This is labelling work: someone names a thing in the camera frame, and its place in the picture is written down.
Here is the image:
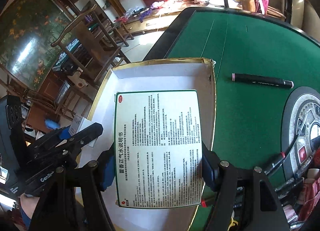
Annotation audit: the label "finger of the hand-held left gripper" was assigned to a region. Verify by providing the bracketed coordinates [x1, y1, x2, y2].
[49, 122, 104, 165]
[31, 126, 73, 155]

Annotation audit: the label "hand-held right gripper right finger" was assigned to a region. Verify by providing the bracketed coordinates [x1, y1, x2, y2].
[201, 143, 291, 231]

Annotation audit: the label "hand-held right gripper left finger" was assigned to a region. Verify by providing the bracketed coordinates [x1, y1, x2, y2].
[29, 150, 117, 231]

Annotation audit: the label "small white carton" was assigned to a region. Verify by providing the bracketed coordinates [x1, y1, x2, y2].
[71, 115, 97, 148]

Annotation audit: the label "white printed medicine box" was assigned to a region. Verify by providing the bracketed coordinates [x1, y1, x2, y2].
[114, 90, 203, 208]

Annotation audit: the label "black marker pink band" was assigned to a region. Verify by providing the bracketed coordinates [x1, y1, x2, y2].
[264, 152, 287, 175]

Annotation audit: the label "gold-rimmed cardboard box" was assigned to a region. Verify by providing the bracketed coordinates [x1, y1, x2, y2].
[75, 58, 217, 231]

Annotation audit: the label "thin black pen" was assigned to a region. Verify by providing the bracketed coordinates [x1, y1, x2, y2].
[282, 117, 307, 155]

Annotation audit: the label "person's left forearm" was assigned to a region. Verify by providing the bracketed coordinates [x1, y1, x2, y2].
[20, 193, 42, 230]

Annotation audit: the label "blue cloth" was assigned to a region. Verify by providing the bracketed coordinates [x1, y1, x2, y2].
[44, 119, 60, 131]

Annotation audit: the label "white orange object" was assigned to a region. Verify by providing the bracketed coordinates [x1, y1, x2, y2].
[67, 70, 88, 89]

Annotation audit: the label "dark mahjong table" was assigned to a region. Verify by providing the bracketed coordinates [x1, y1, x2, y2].
[51, 38, 87, 74]

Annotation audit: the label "rows of mahjong tiles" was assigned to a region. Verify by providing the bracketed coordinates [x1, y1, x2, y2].
[54, 39, 80, 69]

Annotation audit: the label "tall wooden chair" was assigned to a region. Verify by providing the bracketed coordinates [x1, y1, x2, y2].
[51, 3, 133, 85]

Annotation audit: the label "large floral painting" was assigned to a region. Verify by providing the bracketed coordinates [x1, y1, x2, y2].
[0, 0, 75, 92]

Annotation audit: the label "round table control panel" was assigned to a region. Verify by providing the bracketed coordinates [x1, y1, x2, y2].
[280, 86, 320, 180]

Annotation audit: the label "black marker pink end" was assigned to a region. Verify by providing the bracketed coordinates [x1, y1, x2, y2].
[231, 72, 293, 89]

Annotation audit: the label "low wooden cabinet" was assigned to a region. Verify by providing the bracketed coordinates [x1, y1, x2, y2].
[120, 4, 187, 37]

